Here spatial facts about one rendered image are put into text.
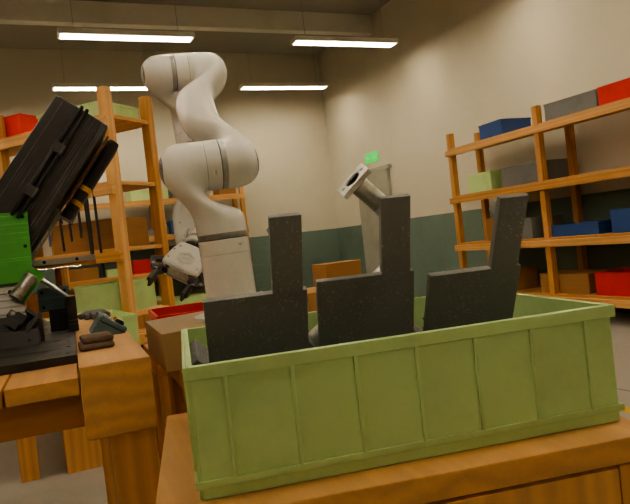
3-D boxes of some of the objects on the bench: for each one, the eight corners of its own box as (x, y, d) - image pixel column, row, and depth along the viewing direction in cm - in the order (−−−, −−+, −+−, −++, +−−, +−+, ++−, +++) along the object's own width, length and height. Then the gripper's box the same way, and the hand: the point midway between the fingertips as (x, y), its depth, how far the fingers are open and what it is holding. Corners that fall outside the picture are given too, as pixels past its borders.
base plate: (74, 322, 247) (73, 317, 247) (78, 363, 144) (76, 353, 144) (-48, 339, 231) (-49, 334, 231) (-141, 398, 129) (-143, 388, 129)
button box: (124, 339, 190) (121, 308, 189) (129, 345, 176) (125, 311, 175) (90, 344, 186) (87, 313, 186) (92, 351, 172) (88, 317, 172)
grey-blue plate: (73, 328, 204) (68, 285, 204) (73, 328, 203) (68, 285, 202) (42, 332, 201) (36, 288, 201) (41, 333, 199) (36, 289, 199)
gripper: (221, 272, 175) (193, 314, 162) (165, 246, 176) (132, 285, 162) (227, 254, 170) (198, 294, 157) (169, 227, 171) (135, 265, 158)
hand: (167, 287), depth 160 cm, fingers open, 8 cm apart
